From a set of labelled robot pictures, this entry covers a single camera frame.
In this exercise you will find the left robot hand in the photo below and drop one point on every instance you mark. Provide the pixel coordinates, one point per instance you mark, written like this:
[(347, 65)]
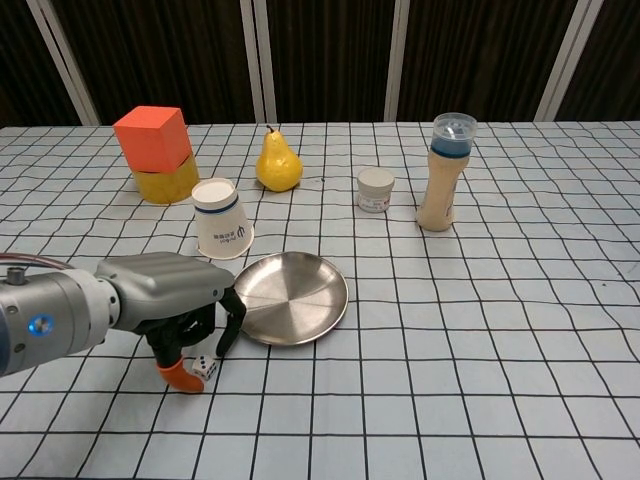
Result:
[(165, 285)]

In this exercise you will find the white paper cup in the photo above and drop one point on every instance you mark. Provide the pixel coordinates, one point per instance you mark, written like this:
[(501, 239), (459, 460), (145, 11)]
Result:
[(222, 220)]

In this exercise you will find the white die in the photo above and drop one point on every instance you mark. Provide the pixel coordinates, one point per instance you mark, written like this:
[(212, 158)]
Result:
[(205, 366)]

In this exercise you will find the round steel plate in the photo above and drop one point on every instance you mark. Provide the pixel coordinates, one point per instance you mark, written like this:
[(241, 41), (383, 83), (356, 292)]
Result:
[(295, 300)]

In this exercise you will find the orange cube block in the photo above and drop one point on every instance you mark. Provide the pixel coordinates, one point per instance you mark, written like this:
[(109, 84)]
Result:
[(150, 140)]

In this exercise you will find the yellow pear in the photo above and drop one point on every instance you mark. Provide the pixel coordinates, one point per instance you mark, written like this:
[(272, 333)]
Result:
[(279, 165)]

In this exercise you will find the small white jar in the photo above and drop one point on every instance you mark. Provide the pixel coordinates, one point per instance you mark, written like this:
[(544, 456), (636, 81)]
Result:
[(375, 192)]

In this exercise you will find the beige bottle with blue cap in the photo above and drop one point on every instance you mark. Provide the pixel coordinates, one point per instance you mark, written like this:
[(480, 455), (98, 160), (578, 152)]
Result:
[(440, 190)]

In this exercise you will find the white partition frame post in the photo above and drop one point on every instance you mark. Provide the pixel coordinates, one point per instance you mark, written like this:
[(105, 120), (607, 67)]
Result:
[(567, 60), (262, 60), (67, 62), (398, 60)]

